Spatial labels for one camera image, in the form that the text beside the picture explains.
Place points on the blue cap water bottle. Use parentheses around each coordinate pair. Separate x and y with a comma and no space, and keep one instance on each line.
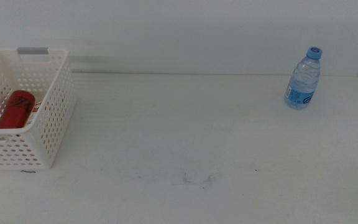
(303,84)

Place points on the white perforated plastic basket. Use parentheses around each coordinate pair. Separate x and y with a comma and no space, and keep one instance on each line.
(14,130)

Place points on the red soda can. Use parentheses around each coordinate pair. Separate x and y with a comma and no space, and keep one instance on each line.
(15,112)

